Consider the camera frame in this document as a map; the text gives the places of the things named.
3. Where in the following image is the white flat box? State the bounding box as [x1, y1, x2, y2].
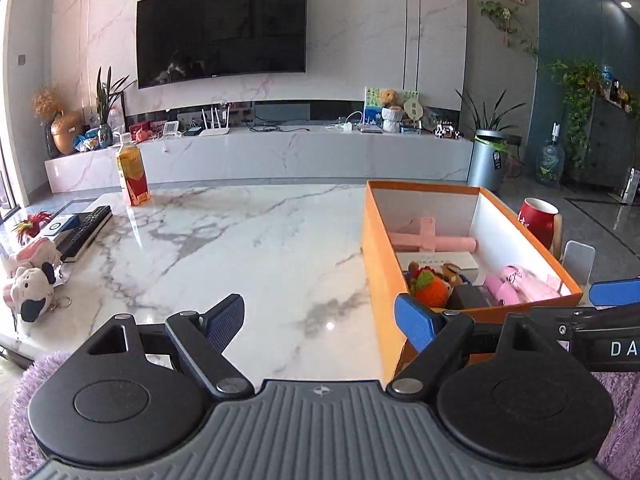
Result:
[396, 252, 480, 271]

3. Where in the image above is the white wifi router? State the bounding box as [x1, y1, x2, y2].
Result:
[200, 103, 230, 136]

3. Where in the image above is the orange storage box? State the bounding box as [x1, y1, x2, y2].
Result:
[361, 181, 582, 382]

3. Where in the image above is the red mug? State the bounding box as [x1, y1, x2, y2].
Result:
[518, 197, 563, 259]

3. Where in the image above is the orange crochet fruit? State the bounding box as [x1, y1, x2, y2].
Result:
[409, 266, 451, 309]

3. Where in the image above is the red drink bottle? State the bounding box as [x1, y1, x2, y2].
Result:
[116, 132, 151, 207]

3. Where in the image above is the silver trash bin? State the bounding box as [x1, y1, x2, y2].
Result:
[468, 130, 508, 195]

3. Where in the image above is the dark printed box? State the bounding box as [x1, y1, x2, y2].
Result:
[446, 284, 501, 310]

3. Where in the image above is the water jug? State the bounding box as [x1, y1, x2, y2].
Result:
[535, 122, 565, 186]

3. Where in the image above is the silver phone stand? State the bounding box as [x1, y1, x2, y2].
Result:
[561, 240, 597, 287]

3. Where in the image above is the pink phone stand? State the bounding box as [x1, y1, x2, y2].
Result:
[388, 217, 477, 252]

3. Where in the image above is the red panda plush toy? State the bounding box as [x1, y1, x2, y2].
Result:
[440, 262, 471, 287]

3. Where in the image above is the cow plush toy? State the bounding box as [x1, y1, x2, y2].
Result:
[1, 237, 61, 327]

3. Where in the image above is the brown round vase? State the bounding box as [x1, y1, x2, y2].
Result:
[51, 110, 85, 155]

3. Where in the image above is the black keyboard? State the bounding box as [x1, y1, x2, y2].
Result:
[58, 205, 113, 263]

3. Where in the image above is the pink pouch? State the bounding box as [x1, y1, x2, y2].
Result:
[483, 266, 560, 306]

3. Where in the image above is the purple fuzzy sleeve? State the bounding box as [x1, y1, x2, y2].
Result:
[6, 350, 74, 480]

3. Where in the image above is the black television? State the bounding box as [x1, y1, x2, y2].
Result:
[136, 0, 307, 89]

